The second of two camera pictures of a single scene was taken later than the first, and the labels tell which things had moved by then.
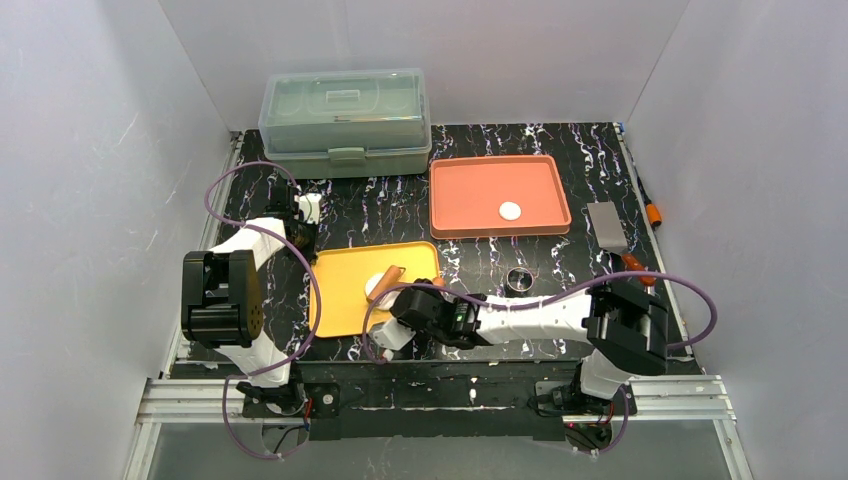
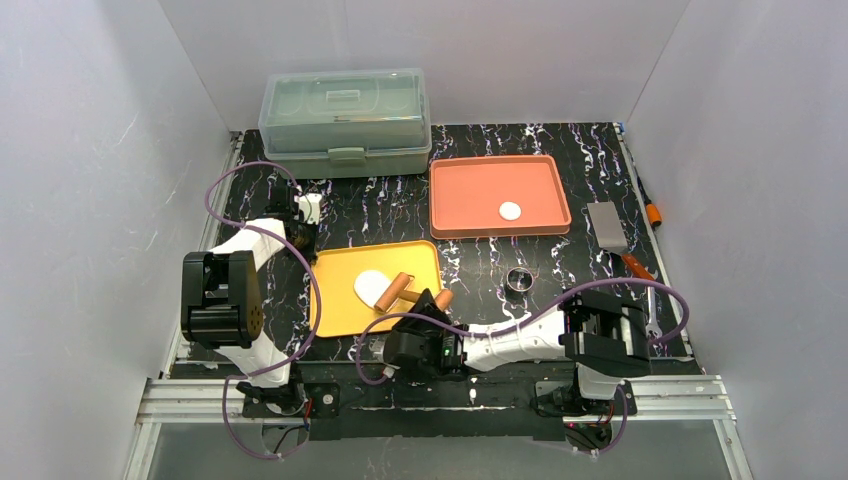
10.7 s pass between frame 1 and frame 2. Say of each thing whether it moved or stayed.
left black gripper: stayed
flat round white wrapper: stayed
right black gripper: moved
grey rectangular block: stayed
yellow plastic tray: stayed
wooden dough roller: moved
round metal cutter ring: stayed
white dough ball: moved
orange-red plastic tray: stayed
